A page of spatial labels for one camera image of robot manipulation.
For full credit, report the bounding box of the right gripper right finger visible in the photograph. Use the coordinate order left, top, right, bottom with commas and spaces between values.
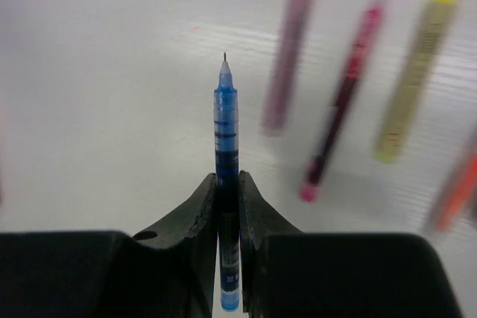
238, 171, 462, 317

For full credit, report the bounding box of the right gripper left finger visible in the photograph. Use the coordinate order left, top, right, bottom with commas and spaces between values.
1, 174, 217, 317

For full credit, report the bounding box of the orange highlighter pen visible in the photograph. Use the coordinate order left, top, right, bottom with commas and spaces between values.
424, 130, 476, 234

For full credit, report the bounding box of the yellow highlighter pen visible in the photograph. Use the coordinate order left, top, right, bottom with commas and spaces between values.
375, 0, 458, 164

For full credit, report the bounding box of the pink purple pen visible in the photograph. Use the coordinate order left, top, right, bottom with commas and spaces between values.
300, 0, 388, 202

